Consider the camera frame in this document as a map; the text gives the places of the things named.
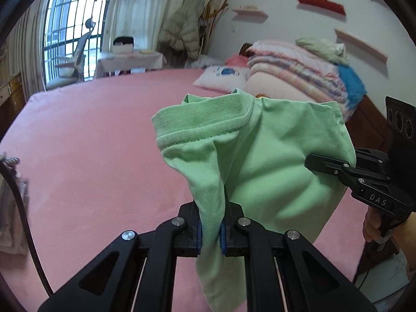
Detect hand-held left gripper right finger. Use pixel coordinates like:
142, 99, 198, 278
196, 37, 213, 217
220, 201, 378, 312

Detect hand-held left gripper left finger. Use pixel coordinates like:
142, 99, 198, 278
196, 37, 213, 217
37, 201, 203, 312

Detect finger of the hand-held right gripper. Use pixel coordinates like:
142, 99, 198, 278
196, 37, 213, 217
355, 148, 391, 176
305, 154, 391, 186

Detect green t-shirt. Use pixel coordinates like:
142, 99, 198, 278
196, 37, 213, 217
152, 88, 356, 312

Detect person's right forearm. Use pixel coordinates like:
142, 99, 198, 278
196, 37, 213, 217
388, 213, 416, 261

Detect folded grey clothes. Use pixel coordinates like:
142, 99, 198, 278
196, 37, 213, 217
0, 153, 30, 257

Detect person's right hand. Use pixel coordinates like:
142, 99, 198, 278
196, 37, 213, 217
362, 208, 380, 243

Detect wooden headboard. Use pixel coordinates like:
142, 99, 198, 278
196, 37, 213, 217
344, 94, 400, 267

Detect blue fuzzy blanket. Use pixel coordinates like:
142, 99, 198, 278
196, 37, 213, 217
336, 65, 368, 121

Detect stack of folded pink quilts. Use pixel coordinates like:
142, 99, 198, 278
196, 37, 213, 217
245, 39, 348, 105

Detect pale green folded blanket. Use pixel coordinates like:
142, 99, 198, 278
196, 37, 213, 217
296, 37, 350, 66

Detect white pink printed pillow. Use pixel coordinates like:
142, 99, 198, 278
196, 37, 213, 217
194, 65, 251, 93

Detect small pink cloth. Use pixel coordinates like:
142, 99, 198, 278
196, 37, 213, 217
224, 54, 251, 69

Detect pink bed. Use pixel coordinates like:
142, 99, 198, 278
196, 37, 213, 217
0, 68, 368, 312

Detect wooden coat rack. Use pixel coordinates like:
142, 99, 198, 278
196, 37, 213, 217
201, 0, 230, 56

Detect small table with tablecloth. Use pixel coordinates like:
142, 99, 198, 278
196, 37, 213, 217
95, 50, 166, 79

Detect beige puffer jacket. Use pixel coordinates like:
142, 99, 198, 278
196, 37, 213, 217
159, 0, 204, 61

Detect white box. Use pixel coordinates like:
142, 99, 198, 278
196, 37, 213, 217
113, 36, 134, 53

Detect white office chair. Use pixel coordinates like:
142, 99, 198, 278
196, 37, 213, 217
45, 18, 95, 90

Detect wooden desk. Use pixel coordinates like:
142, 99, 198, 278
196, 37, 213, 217
0, 73, 27, 131

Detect cream curtain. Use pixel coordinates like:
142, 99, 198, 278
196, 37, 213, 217
107, 0, 225, 56

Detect barred window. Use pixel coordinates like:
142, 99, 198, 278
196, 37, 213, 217
42, 0, 109, 85

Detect pink wall shelf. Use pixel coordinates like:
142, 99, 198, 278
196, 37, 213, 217
335, 28, 389, 64
232, 6, 269, 23

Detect red wall shelf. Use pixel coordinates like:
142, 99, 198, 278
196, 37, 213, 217
293, 0, 345, 15

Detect black cable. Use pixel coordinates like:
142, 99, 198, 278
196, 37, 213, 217
0, 161, 54, 296

